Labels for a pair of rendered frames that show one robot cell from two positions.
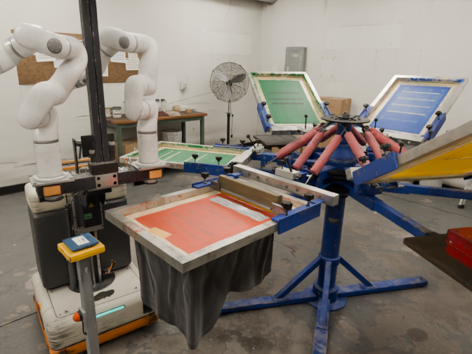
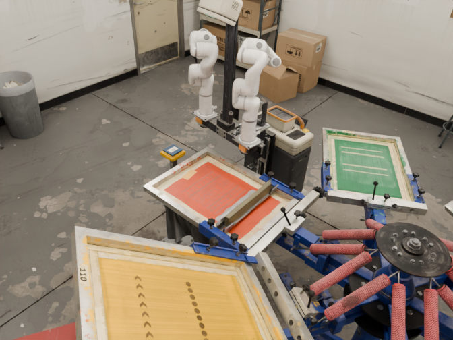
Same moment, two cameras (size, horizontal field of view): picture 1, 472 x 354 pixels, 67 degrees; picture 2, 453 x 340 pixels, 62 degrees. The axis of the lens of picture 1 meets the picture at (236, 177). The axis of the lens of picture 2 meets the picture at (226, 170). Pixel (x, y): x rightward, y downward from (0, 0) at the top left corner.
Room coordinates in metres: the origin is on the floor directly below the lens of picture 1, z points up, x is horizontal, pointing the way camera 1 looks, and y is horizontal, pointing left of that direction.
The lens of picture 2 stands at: (1.31, -1.65, 2.53)
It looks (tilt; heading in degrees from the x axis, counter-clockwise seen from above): 38 degrees down; 83
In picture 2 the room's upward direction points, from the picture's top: 3 degrees clockwise
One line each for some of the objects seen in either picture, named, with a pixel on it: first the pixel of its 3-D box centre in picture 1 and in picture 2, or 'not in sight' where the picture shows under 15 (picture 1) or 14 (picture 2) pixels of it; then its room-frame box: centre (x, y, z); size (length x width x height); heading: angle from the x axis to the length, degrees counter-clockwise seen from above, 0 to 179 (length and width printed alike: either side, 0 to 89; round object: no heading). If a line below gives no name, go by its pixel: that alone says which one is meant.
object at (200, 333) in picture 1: (237, 279); (192, 233); (1.33, -0.02, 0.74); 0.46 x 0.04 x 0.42; 134
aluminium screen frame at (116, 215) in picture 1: (215, 211); (222, 193); (1.51, 0.09, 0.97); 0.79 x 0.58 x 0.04; 134
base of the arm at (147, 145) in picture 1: (147, 147); (250, 128); (1.72, 0.44, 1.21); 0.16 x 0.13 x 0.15; 36
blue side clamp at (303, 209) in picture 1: (296, 215); (222, 239); (1.48, -0.28, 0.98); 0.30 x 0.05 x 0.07; 134
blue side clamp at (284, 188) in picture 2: (215, 185); (280, 189); (1.88, 0.11, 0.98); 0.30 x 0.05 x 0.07; 134
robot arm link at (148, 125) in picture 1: (145, 115); (249, 107); (1.70, 0.44, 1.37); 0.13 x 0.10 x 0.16; 157
